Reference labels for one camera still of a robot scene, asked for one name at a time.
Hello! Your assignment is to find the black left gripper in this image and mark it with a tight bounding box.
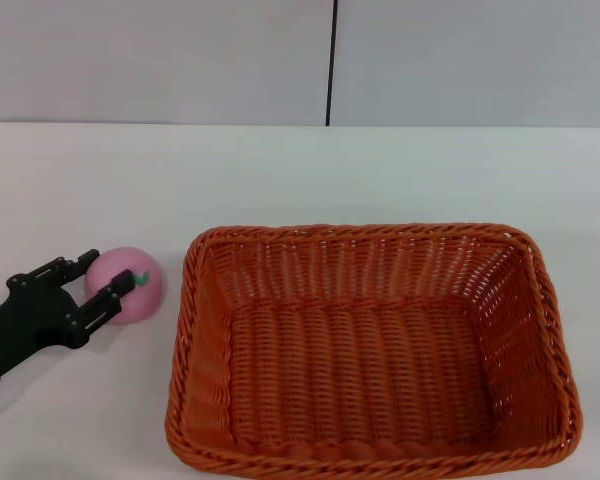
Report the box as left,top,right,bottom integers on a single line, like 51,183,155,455
0,248,134,392

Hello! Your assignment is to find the pink ball with green leaf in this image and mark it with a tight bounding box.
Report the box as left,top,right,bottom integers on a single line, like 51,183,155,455
83,246,166,327

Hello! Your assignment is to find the orange woven rectangular basket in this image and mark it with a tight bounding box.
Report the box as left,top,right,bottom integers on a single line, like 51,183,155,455
163,223,584,480

